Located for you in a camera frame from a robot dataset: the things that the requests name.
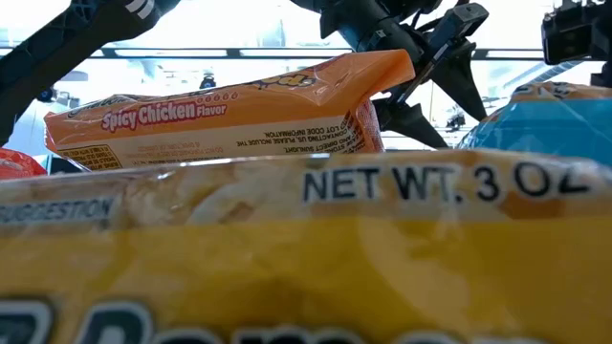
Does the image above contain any blue Maruchan noodle pack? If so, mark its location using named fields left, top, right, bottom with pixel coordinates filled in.
left=456, top=80, right=612, bottom=168

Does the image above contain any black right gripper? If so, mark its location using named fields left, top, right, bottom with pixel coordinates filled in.
left=554, top=0, right=612, bottom=90

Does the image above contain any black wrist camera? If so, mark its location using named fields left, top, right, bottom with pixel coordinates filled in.
left=541, top=9, right=597, bottom=67
left=427, top=2, right=490, bottom=54

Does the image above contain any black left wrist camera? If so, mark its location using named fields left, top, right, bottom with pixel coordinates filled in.
left=427, top=2, right=490, bottom=54

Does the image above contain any red-orange spicy noodle pack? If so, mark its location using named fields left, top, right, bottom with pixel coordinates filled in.
left=43, top=49, right=416, bottom=172
left=0, top=147, right=49, bottom=182

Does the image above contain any yellow creamy chicken noodle pack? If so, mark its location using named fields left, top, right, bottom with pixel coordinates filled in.
left=0, top=148, right=612, bottom=344

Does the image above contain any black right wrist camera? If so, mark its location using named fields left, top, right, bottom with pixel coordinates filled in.
left=541, top=9, right=597, bottom=67

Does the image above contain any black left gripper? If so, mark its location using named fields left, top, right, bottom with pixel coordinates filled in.
left=291, top=0, right=489, bottom=149

